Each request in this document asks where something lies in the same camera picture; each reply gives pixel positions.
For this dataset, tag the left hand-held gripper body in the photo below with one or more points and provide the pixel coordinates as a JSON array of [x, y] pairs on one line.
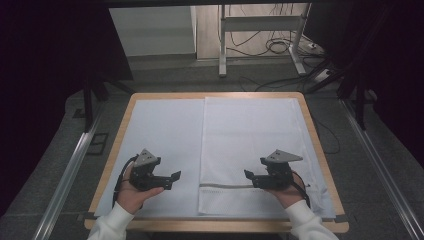
[[143, 173]]

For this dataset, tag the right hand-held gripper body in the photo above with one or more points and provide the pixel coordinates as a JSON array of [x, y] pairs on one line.
[[278, 175]]

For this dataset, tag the white mesh laundry bag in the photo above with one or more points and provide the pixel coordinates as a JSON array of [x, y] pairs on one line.
[[246, 133]]

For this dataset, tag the person's right hand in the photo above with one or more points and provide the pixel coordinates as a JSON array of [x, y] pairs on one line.
[[290, 195]]

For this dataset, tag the person's left hand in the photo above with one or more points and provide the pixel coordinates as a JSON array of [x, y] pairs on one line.
[[131, 196]]

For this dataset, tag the pale blue table mat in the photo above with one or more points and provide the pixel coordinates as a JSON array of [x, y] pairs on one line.
[[163, 133]]

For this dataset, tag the wooden table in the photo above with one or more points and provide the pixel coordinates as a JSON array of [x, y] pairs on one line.
[[216, 226]]

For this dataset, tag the black tape piece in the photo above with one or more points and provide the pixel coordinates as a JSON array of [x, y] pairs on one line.
[[341, 219], [87, 216]]

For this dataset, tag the black metal stand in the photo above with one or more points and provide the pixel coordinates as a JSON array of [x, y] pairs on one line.
[[88, 106], [359, 103]]

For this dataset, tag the small black floor plate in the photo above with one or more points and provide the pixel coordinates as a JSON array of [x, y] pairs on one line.
[[79, 113]]

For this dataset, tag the white power strip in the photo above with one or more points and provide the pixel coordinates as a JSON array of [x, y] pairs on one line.
[[322, 75]]

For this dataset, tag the small white power adapter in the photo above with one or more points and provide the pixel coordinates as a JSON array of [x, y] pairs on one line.
[[312, 46]]

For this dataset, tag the dark curtain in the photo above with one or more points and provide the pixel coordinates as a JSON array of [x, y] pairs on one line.
[[393, 66], [50, 66]]

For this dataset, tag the white cabinet panel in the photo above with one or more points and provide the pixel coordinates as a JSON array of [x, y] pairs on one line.
[[153, 30]]

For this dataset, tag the metal floor rail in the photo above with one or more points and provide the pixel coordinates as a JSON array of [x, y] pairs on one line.
[[66, 180], [380, 166]]

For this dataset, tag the white metal desk frame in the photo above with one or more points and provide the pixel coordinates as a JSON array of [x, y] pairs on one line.
[[260, 23]]

